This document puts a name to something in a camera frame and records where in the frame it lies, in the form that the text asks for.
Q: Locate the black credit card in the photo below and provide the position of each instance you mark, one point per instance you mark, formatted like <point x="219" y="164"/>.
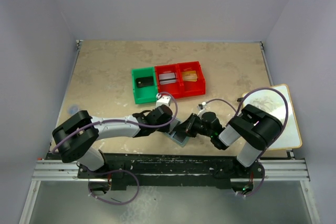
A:
<point x="179" y="137"/>

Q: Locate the green plastic bin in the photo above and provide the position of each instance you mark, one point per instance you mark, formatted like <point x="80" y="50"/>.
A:
<point x="147" y="94"/>

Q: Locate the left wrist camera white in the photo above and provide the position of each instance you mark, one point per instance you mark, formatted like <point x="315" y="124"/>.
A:
<point x="163" y="99"/>

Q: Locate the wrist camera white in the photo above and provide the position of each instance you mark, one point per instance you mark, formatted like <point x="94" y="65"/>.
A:
<point x="201" y="108"/>
<point x="163" y="99"/>

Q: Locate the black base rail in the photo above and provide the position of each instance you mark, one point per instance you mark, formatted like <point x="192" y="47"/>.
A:
<point x="222" y="172"/>

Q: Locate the white tray with gold rim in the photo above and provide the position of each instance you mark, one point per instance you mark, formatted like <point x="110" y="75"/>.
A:
<point x="272" y="103"/>

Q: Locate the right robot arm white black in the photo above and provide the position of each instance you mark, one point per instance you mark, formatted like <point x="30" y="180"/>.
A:
<point x="257" y="127"/>

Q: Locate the right red plastic bin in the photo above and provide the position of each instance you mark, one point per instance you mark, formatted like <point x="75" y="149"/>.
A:
<point x="190" y="89"/>

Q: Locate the silver card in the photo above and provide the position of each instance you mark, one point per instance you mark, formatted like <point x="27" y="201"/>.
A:
<point x="167" y="78"/>

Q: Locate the middle red plastic bin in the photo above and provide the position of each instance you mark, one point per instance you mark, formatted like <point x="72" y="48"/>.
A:
<point x="175" y="89"/>

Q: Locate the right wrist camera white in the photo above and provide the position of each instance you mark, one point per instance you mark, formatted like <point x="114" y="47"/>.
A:
<point x="201" y="108"/>

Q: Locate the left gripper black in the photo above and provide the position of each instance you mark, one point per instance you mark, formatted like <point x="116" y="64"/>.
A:
<point x="164" y="129"/>

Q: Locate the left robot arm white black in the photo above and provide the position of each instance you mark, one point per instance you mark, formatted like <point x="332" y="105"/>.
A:
<point x="75" y="137"/>

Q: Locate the green card holder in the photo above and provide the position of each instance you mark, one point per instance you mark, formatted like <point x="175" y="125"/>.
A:
<point x="171" y="132"/>

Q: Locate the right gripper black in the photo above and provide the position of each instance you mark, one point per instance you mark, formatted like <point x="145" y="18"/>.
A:
<point x="187" y="125"/>

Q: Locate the gold credit card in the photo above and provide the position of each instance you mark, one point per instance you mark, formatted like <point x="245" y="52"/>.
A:
<point x="189" y="76"/>

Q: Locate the red plastic bin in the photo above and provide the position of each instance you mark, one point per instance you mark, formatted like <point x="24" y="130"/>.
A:
<point x="175" y="89"/>
<point x="190" y="89"/>

